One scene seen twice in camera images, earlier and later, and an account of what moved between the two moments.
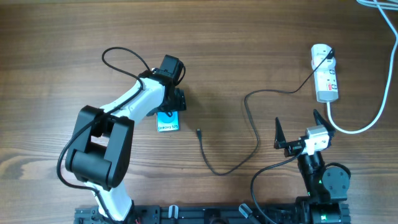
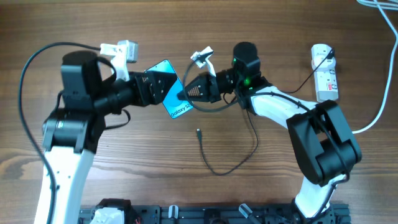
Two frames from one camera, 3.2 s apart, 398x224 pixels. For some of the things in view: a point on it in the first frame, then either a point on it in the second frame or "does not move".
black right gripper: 293,147 → 208,88
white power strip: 326,84 does not move
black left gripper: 178,103 → 144,96
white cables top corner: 380,5 does not move
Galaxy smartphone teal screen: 166,123 → 175,107
